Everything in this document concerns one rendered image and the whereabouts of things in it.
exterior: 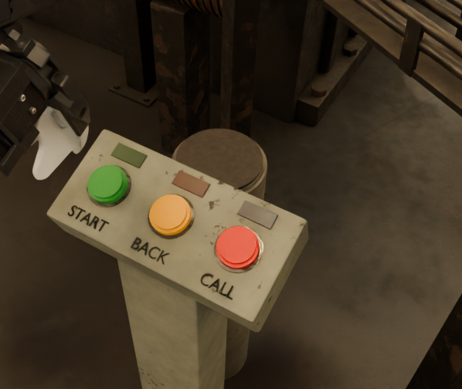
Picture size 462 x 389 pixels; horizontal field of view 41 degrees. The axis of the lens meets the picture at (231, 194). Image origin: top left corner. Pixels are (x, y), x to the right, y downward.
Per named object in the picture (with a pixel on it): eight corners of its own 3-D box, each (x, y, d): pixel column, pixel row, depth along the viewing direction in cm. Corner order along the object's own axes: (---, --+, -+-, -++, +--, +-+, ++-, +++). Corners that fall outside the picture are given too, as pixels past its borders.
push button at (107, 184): (106, 165, 63) (100, 157, 62) (137, 180, 62) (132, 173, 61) (85, 197, 62) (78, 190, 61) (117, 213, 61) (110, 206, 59)
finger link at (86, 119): (45, 125, 49) (-10, 60, 41) (57, 107, 49) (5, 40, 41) (93, 146, 47) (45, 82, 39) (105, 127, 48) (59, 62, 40)
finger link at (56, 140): (44, 194, 52) (-12, 142, 43) (82, 137, 53) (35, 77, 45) (73, 208, 51) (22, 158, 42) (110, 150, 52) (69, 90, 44)
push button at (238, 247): (231, 224, 59) (229, 218, 57) (268, 242, 58) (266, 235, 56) (211, 260, 58) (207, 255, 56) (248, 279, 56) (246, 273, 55)
